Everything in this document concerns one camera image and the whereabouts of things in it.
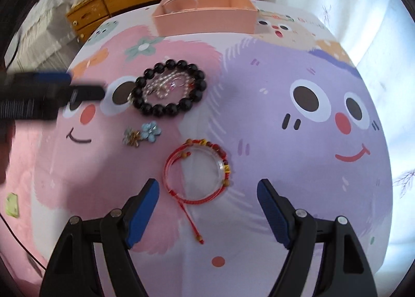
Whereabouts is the red string bracelet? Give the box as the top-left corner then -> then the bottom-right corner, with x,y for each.
164,139 -> 232,246

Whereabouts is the black cable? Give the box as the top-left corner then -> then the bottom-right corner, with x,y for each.
0,213 -> 47,272

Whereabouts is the black bead bracelet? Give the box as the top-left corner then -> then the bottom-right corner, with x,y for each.
130,59 -> 207,118

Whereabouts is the cartoon printed tablecloth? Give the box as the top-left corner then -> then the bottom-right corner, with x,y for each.
32,0 -> 394,297

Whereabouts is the pink blanket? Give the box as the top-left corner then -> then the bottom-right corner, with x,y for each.
0,122 -> 49,273

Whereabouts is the pink storage box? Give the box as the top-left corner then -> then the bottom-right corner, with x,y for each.
152,0 -> 258,38

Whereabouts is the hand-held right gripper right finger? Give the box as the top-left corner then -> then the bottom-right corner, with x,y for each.
257,178 -> 378,297

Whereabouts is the green paper card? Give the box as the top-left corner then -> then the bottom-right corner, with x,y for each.
6,192 -> 19,218

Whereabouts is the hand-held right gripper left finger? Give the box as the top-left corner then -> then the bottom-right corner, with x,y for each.
39,178 -> 160,297

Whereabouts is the gold flower brooch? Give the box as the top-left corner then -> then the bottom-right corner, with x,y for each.
122,128 -> 142,147

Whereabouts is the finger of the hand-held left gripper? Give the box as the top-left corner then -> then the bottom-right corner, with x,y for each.
0,71 -> 72,86
0,84 -> 106,120

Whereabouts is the blue flower hair clip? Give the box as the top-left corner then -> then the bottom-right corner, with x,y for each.
142,122 -> 163,142

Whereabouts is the clear pearl bead bracelet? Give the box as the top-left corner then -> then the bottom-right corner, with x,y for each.
128,70 -> 195,103

